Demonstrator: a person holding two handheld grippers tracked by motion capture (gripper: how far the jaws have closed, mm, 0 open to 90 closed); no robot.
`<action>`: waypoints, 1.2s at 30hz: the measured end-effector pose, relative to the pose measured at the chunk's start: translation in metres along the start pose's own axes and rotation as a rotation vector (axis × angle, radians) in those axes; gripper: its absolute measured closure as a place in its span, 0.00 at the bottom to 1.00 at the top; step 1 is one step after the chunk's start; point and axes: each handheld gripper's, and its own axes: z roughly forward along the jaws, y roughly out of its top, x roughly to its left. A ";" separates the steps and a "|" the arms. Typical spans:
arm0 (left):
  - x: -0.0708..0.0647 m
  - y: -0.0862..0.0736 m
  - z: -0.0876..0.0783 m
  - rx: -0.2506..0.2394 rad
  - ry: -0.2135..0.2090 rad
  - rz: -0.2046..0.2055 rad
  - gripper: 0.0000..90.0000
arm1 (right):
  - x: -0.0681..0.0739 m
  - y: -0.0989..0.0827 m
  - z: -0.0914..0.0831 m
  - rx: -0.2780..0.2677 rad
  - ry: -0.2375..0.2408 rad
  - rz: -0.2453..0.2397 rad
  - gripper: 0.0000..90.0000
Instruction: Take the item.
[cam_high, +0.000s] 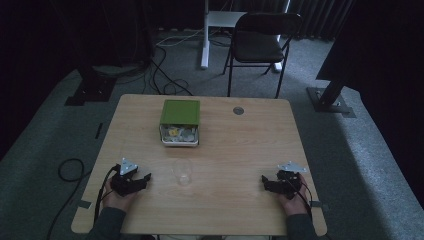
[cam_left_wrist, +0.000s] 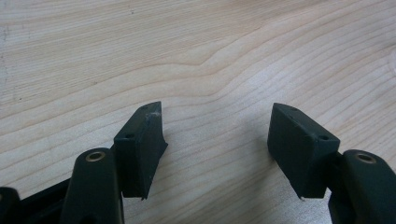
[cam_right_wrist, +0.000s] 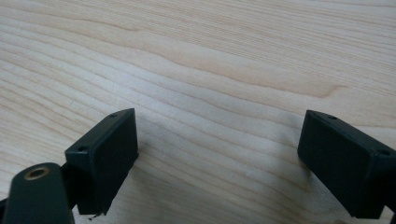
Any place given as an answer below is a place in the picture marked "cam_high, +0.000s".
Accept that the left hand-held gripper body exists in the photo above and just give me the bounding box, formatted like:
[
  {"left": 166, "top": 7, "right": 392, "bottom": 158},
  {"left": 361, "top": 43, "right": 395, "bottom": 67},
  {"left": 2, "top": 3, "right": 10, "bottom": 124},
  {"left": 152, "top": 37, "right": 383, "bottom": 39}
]
[{"left": 110, "top": 157, "right": 145, "bottom": 197}]

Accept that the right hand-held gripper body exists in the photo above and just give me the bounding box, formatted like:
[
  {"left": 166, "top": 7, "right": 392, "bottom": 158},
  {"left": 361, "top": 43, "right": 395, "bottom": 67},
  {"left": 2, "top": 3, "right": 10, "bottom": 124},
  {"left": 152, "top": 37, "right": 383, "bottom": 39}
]
[{"left": 270, "top": 161, "right": 308, "bottom": 201}]

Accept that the person's left hand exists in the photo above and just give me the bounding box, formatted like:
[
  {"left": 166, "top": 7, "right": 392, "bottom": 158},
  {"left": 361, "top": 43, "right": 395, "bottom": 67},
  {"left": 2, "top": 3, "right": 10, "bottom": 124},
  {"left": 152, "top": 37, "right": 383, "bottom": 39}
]
[{"left": 103, "top": 178, "right": 138, "bottom": 213}]

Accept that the person's right hand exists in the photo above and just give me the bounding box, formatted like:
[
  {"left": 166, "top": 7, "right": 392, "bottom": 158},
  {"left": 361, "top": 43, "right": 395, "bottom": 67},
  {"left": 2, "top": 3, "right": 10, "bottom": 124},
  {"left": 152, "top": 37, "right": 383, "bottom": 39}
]
[{"left": 277, "top": 173, "right": 310, "bottom": 217}]

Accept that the clear glass cup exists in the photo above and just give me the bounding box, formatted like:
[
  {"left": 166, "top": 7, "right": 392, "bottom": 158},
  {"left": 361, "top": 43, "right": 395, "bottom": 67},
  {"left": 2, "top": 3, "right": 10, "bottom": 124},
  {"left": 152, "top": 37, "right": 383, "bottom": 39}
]
[{"left": 171, "top": 158, "right": 195, "bottom": 187}]

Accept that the clear drawer with small items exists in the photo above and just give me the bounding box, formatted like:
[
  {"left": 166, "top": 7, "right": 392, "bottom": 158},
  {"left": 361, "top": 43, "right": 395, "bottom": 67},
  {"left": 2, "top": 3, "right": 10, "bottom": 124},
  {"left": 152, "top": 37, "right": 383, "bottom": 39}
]
[{"left": 159, "top": 123, "right": 200, "bottom": 148}]

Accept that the green drawer box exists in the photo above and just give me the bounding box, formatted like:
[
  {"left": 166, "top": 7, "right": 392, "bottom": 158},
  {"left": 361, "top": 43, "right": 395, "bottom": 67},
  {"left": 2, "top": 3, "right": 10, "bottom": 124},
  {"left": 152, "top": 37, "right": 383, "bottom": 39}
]
[{"left": 158, "top": 98, "right": 202, "bottom": 147}]

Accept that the black slanted stand with base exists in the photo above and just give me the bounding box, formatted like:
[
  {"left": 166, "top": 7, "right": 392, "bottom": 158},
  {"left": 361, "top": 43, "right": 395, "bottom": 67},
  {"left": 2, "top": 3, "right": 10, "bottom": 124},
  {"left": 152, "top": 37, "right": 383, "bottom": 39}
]
[{"left": 306, "top": 68, "right": 357, "bottom": 119}]

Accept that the black folding chair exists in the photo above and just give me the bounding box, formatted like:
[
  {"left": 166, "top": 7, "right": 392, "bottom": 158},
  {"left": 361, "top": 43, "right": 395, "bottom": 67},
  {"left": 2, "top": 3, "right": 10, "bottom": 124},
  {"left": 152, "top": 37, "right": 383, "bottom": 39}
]
[{"left": 222, "top": 12, "right": 304, "bottom": 100}]

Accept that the dark curtain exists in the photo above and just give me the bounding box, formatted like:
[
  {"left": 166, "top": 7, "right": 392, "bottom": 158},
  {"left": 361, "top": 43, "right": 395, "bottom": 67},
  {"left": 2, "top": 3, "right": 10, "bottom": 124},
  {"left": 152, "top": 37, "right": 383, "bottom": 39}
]
[{"left": 229, "top": 0, "right": 356, "bottom": 42}]

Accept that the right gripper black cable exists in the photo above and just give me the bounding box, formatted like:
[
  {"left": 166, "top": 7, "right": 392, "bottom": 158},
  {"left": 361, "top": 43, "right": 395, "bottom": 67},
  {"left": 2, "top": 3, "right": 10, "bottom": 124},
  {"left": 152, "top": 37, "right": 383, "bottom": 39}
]
[{"left": 283, "top": 173, "right": 315, "bottom": 221}]

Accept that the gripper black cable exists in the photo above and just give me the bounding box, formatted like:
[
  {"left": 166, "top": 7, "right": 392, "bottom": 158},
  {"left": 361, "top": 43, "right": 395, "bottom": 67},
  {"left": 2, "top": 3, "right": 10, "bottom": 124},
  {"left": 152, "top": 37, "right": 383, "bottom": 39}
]
[
  {"left": 93, "top": 163, "right": 122, "bottom": 224},
  {"left": 283, "top": 173, "right": 315, "bottom": 221}
]

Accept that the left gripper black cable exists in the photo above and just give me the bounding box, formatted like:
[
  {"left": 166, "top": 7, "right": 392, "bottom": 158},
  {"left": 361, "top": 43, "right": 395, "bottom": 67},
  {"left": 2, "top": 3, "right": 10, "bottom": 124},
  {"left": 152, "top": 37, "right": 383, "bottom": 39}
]
[{"left": 93, "top": 163, "right": 122, "bottom": 224}]

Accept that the black cable loop on floor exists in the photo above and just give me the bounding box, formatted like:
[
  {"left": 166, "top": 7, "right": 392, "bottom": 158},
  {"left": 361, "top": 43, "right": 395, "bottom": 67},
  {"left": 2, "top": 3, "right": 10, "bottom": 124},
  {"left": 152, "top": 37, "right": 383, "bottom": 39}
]
[{"left": 45, "top": 157, "right": 93, "bottom": 240}]

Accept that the black stand with base plate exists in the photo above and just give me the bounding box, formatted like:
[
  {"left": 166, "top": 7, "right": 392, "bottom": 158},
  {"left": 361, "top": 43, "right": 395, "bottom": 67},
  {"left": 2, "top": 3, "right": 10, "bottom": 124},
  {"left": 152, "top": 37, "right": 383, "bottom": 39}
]
[{"left": 64, "top": 49, "right": 118, "bottom": 107}]

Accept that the black floor cables bundle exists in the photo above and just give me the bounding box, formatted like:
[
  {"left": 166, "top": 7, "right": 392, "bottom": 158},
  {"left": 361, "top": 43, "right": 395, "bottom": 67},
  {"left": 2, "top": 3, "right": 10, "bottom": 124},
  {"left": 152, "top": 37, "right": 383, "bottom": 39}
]
[{"left": 114, "top": 44, "right": 194, "bottom": 98}]

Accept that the white floor cable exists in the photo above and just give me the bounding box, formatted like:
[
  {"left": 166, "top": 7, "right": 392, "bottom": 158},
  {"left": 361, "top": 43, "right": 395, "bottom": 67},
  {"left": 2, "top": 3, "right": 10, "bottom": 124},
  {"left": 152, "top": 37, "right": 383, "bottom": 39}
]
[{"left": 155, "top": 28, "right": 206, "bottom": 48}]

